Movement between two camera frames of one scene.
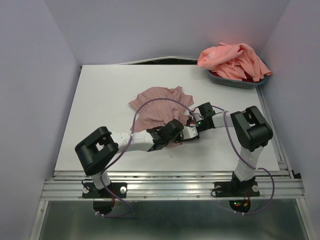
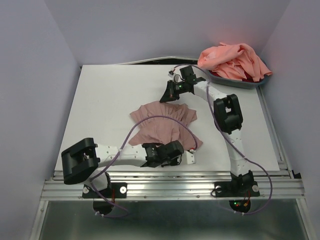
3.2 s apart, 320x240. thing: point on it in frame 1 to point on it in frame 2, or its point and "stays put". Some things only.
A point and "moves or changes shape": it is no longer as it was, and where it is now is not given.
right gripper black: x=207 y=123 to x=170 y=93
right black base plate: x=236 y=189 stays put
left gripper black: x=179 y=136 to x=177 y=161
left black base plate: x=89 y=191 stays put
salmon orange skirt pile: x=234 y=61 stays put
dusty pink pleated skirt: x=156 y=113 moves or changes shape
